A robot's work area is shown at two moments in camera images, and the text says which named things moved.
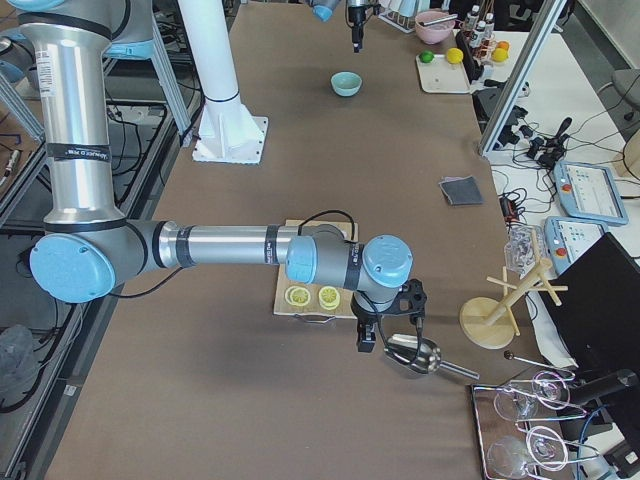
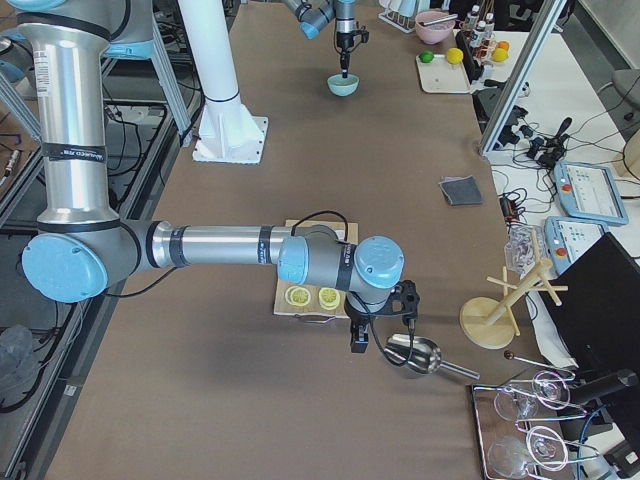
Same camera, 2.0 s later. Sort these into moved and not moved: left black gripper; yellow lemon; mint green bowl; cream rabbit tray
Moved: left black gripper
Not moved: mint green bowl; yellow lemon; cream rabbit tray
